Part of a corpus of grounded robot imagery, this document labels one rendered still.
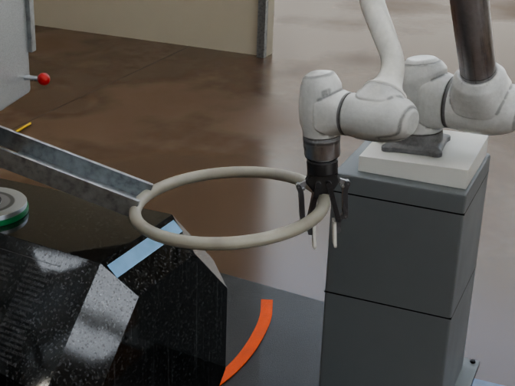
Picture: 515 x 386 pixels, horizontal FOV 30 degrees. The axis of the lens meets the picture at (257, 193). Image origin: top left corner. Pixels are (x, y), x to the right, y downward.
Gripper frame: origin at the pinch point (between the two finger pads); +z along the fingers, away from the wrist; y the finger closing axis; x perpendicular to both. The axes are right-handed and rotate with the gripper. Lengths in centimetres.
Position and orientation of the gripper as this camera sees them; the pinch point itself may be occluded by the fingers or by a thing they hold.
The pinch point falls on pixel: (323, 233)
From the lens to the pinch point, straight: 239.9
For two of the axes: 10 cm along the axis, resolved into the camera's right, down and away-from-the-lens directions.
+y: -10.0, 0.7, -0.4
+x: 0.6, 3.6, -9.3
